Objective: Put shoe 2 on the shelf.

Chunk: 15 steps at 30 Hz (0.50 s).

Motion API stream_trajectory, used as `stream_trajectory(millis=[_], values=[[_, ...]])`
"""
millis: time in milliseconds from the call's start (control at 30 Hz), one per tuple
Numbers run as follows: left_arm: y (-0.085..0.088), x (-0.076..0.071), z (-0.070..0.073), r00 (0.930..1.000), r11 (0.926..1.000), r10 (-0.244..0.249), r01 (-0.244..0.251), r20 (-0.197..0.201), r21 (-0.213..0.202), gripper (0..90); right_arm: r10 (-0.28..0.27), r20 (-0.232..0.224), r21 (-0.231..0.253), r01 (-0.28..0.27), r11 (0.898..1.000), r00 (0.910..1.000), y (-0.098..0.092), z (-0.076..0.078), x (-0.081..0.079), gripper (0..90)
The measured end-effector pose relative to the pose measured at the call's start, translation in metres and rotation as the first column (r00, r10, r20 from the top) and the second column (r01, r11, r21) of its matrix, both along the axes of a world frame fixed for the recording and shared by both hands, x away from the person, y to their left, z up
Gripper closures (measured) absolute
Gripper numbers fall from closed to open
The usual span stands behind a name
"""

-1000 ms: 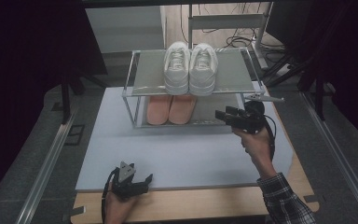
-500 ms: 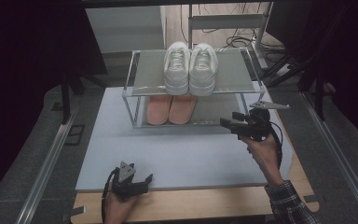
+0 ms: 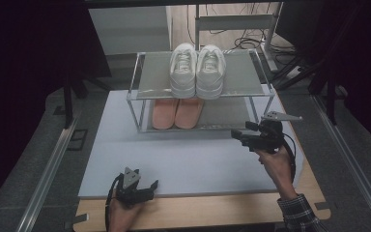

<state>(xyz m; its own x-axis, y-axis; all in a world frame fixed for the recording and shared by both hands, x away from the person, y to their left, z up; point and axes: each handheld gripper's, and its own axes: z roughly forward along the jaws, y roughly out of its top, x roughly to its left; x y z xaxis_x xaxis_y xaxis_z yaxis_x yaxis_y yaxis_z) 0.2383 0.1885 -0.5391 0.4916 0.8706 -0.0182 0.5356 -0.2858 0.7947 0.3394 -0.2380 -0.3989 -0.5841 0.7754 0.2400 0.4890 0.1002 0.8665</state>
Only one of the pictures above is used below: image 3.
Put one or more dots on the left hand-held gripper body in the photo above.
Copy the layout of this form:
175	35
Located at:
128	193

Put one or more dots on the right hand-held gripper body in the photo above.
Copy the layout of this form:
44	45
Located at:
269	138

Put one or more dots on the two-tier shoe rack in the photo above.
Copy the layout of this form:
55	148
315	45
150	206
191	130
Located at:
241	74

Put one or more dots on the pink slipper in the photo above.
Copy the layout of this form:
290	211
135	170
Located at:
164	112
189	112

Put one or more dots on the white sneaker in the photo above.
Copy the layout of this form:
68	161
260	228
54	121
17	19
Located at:
183	74
210	74

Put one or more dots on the person's left hand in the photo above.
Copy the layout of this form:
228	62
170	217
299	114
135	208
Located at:
124	219

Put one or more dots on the person's right hand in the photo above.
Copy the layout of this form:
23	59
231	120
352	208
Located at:
280	167

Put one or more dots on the pale blue mat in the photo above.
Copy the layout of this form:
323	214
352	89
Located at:
190	164

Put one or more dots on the dark grey tape strip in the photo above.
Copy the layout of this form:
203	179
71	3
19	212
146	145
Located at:
322	205
77	219

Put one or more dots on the black stand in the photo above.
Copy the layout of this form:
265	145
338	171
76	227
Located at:
330	96
68	100

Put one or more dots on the dark curtain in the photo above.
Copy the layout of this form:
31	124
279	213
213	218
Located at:
22	64
367	64

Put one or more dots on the grey white cabinet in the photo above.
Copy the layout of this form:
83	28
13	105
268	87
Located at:
128	30

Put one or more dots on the black floor bracket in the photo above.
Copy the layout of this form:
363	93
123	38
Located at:
77	140

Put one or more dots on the metal rail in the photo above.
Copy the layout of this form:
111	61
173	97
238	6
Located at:
351	161
45	180

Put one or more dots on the white metal frame stand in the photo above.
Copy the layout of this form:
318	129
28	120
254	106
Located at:
235	22

